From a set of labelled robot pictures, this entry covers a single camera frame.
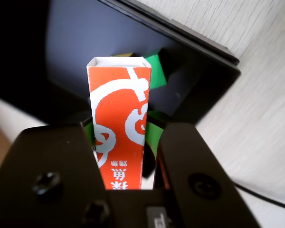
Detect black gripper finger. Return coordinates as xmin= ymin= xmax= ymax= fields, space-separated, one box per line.
xmin=145 ymin=111 xmax=262 ymax=228
xmin=0 ymin=117 xmax=114 ymax=228

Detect black power cable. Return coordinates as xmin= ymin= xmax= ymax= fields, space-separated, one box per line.
xmin=232 ymin=182 xmax=285 ymax=212

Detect red white printed carton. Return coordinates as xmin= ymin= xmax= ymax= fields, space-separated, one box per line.
xmin=86 ymin=57 xmax=152 ymax=190

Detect green wooden block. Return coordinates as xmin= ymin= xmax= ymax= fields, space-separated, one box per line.
xmin=146 ymin=54 xmax=167 ymax=90

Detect black cardboard box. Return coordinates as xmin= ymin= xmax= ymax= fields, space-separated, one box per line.
xmin=0 ymin=0 xmax=242 ymax=126

